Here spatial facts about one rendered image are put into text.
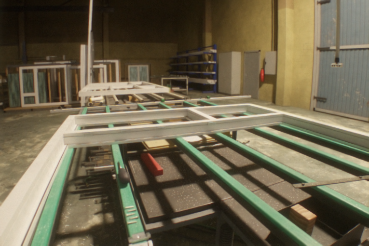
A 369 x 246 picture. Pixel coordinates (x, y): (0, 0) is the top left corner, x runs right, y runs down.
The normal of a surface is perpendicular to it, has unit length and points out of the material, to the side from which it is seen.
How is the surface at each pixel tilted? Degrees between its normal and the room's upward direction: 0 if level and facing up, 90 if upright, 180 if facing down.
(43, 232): 0
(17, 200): 0
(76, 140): 90
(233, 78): 90
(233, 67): 90
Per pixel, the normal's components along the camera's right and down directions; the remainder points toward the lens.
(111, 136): 0.35, 0.16
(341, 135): -0.94, 0.06
